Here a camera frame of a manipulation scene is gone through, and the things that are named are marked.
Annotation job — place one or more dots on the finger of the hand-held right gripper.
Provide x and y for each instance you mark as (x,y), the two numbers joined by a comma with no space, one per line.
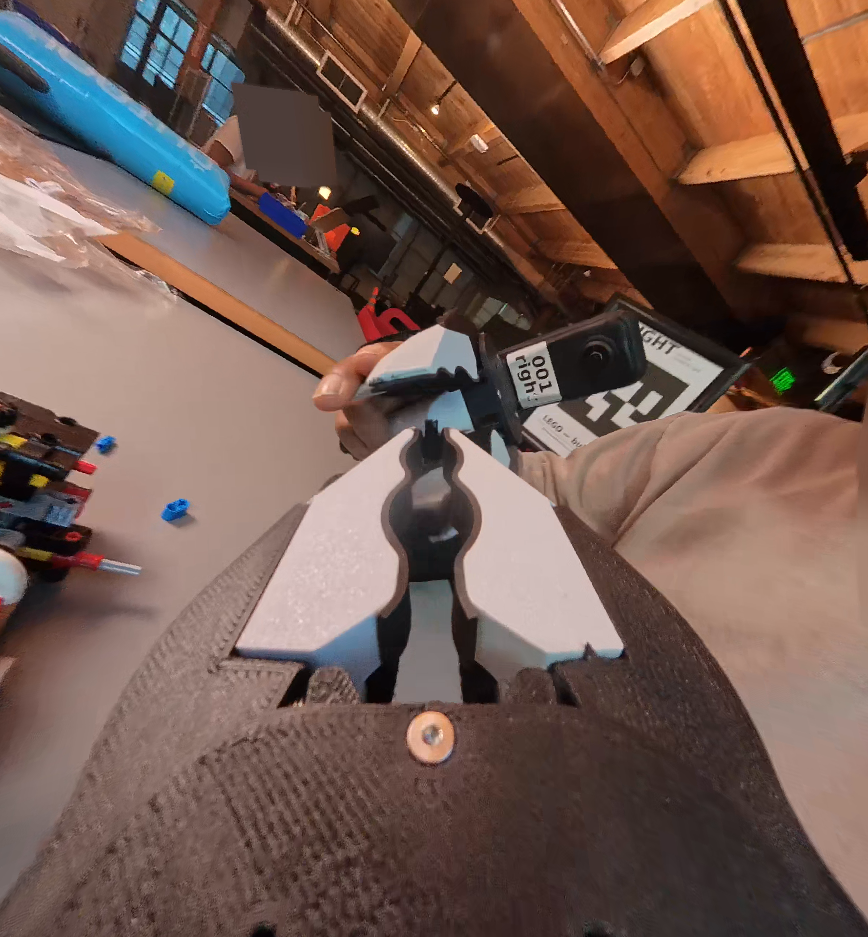
(427,359)
(441,411)

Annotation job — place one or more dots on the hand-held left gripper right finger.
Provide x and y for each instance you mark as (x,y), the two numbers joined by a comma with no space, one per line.
(536,585)

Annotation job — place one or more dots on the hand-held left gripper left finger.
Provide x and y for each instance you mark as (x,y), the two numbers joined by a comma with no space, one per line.
(324,585)

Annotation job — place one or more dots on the black lego pin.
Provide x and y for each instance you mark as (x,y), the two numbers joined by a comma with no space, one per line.
(430,443)

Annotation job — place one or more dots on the person's right forearm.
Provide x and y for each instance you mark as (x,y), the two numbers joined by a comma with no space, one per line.
(624,468)

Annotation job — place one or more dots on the blue lego connector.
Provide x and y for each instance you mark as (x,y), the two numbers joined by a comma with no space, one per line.
(175,509)

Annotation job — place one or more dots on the partly built lego car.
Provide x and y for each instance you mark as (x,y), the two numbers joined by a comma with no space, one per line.
(16,498)

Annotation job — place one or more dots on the person's right hand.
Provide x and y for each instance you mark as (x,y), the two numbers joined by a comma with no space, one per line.
(361,428)

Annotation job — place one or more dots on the red plastic crate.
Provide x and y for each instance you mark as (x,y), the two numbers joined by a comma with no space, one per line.
(394,326)

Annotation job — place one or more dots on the black framed marker sign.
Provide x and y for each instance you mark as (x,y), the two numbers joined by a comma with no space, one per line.
(668,380)

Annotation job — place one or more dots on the orange triangular object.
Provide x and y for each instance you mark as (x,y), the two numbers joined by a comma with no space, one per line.
(331,230)

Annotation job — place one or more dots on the green exit sign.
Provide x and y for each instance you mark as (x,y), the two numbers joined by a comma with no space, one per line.
(783,381)

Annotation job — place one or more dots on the small blue bin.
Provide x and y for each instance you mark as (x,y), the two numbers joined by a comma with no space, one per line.
(282,214)

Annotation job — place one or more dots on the dark paned window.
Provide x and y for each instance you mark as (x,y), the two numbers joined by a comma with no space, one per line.
(178,58)

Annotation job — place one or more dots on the light blue padded package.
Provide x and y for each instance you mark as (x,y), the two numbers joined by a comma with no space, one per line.
(112,124)

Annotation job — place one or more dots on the clear plastic bags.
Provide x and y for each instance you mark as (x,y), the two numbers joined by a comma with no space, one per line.
(31,197)

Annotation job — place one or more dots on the black chair armrest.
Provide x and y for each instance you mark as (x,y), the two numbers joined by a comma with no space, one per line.
(6,55)

